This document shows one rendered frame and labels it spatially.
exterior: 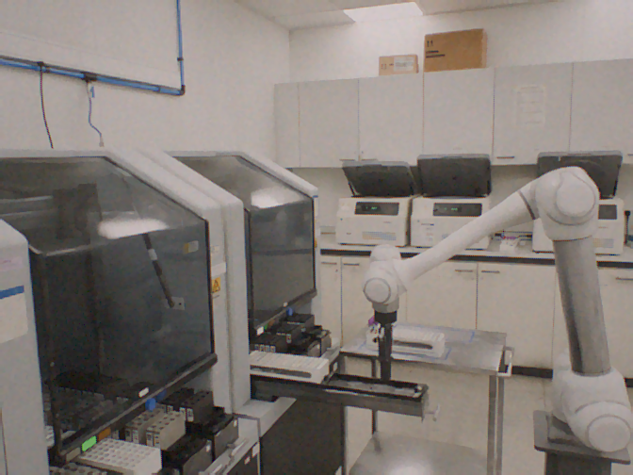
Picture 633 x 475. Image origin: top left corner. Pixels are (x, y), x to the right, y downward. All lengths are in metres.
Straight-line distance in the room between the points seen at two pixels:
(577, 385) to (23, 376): 1.33
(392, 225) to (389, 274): 2.58
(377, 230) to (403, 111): 0.95
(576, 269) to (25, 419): 1.32
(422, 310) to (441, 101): 1.58
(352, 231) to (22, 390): 3.31
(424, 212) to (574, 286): 2.61
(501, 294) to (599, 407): 2.53
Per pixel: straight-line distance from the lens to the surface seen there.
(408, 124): 4.38
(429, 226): 4.09
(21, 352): 1.20
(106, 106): 3.04
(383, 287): 1.54
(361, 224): 4.20
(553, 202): 1.50
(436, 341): 2.16
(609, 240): 4.08
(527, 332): 4.19
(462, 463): 2.60
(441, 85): 4.37
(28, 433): 1.25
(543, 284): 4.10
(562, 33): 4.72
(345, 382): 1.98
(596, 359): 1.67
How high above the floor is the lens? 1.57
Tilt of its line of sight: 8 degrees down
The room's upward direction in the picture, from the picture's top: 1 degrees counter-clockwise
